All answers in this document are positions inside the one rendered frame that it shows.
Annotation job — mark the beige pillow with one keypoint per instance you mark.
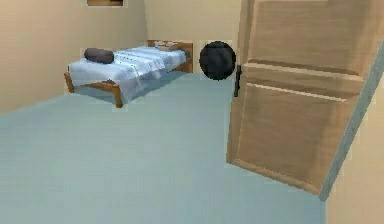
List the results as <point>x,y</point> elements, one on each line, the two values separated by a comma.
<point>167,45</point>

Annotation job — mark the framed wall picture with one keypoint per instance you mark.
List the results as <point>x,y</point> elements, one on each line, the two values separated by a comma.
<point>105,2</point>

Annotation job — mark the light wooden room door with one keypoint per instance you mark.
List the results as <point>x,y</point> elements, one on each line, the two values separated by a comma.
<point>293,100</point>

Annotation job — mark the wooden bed with blue sheet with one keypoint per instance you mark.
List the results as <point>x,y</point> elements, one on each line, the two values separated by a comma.
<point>133,68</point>

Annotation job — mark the dark grey bolster pillow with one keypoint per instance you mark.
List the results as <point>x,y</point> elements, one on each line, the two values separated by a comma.
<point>98,55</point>

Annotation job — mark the black round bin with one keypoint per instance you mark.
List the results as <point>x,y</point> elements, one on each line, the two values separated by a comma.
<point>217,60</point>

